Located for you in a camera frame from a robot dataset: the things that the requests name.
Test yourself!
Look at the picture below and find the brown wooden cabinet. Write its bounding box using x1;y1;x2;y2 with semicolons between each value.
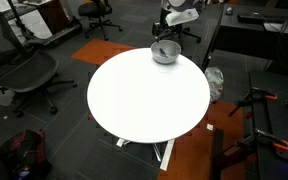
23;0;70;36

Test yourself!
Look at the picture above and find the teal black marker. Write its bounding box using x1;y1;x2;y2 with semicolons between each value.
158;47;169;58

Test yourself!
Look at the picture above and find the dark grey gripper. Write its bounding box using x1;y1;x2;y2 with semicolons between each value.
152;21;174;44

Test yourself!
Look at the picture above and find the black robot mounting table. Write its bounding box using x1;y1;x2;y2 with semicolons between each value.
210;69;288;180

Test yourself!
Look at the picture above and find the red black backpack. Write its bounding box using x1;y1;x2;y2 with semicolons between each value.
0;129;52;180

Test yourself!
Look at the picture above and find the black mesh office chair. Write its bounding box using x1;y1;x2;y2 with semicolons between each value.
0;4;78;118

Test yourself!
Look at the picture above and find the metal table base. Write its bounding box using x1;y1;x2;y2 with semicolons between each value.
116;137;176;172

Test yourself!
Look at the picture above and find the white plastic bag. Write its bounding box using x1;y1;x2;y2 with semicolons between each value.
204;66;225;104

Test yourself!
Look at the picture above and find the black swivel office chair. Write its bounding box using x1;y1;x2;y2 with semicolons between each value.
159;0;207;44
77;0;124;42

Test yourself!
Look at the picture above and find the black keyboard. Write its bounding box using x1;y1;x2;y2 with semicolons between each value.
237;12;287;24

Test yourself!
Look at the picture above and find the orange handled bar clamp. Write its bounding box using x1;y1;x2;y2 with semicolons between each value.
228;87;279;118
233;129;288;153

